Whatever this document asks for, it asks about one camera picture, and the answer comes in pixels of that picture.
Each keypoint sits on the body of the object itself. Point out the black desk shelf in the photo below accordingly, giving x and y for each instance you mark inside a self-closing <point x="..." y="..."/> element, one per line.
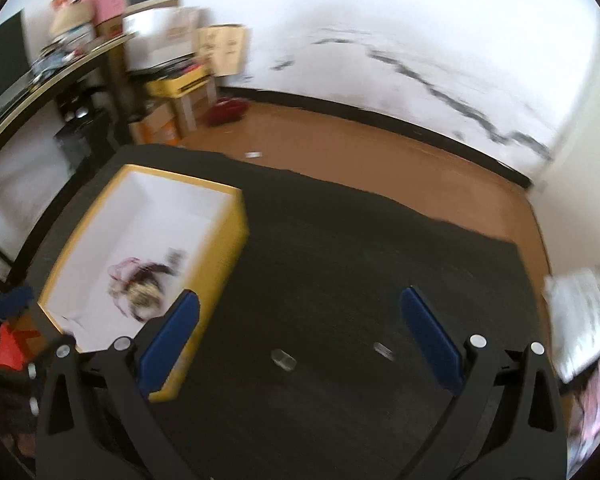
<point x="26" y="104"/>

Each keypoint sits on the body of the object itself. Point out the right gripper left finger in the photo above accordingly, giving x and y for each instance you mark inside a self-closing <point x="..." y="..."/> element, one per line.
<point x="128" y="372"/>

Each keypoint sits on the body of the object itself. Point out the pink packaged goods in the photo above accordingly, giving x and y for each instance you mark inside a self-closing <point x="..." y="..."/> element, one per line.
<point x="584" y="428"/>

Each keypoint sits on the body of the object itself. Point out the white paper shopping bag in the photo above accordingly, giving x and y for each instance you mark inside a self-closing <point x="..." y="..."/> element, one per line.
<point x="160" y="35"/>

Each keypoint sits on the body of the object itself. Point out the pink box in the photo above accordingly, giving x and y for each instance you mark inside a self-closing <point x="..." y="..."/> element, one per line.
<point x="104" y="10"/>

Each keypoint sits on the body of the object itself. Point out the brown paper shopping bag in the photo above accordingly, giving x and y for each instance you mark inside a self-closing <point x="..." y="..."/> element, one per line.
<point x="223" y="48"/>

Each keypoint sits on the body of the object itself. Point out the white plastic bag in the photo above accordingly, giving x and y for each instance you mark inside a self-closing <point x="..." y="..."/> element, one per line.
<point x="573" y="304"/>

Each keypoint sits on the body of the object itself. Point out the red cloth item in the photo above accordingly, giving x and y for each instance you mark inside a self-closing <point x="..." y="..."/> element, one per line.
<point x="224" y="111"/>

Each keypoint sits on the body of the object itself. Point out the silver pendant charm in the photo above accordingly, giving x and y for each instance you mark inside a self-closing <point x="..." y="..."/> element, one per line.
<point x="383" y="350"/>

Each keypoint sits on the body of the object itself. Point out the black speaker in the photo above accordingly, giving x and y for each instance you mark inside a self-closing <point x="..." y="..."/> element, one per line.
<point x="76" y="107"/>

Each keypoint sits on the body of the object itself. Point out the black gold wrist watch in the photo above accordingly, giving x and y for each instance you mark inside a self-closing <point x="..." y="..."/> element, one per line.
<point x="143" y="290"/>

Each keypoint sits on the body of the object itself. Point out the yellow black box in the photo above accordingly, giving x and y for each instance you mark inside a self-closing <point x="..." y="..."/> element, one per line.
<point x="177" y="84"/>

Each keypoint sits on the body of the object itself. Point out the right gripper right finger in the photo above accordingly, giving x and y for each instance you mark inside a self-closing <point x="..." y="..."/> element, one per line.
<point x="470" y="370"/>

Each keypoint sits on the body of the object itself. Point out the brown cardboard box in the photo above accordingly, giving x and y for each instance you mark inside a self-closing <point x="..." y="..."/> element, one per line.
<point x="191" y="107"/>

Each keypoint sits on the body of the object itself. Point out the yellow cardboard box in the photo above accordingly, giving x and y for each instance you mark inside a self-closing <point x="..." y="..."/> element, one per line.
<point x="143" y="215"/>

